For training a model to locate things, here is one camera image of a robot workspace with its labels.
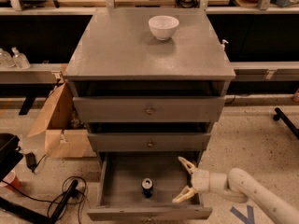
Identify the open cardboard box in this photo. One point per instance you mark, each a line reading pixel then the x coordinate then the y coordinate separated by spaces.
pixel 54 120

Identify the black power adapter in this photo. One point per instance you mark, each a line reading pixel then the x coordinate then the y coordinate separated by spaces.
pixel 30 160

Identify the black bin on left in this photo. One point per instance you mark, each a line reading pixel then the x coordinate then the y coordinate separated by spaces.
pixel 10 153

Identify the black stand leg right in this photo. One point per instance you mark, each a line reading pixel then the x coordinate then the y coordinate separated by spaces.
pixel 280 115

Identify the grey wooden drawer cabinet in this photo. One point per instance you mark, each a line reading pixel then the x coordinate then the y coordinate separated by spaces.
pixel 118 56

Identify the white ceramic bowl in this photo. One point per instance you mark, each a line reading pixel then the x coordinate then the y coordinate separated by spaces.
pixel 163 27

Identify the clear sanitizer pump bottle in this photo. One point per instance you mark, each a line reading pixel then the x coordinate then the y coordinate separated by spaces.
pixel 20 59

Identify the blue pepsi can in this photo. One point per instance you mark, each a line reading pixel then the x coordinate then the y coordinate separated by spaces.
pixel 147 187

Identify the clear sanitizer bottle left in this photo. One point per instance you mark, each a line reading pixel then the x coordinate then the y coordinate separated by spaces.
pixel 6 59

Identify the grey top drawer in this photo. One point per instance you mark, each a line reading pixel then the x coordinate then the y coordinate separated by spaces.
pixel 149 109

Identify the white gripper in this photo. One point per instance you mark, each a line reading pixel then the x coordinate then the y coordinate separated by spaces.
pixel 201 181

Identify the grey metal bench rail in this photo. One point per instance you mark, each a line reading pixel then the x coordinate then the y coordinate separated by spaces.
pixel 38 73

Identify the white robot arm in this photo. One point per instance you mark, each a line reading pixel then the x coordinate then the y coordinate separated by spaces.
pixel 238 186

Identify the red plastic cup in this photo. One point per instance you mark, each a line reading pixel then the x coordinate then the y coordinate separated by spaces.
pixel 10 181

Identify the grey middle drawer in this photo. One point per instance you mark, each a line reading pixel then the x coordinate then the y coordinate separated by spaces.
pixel 125 142

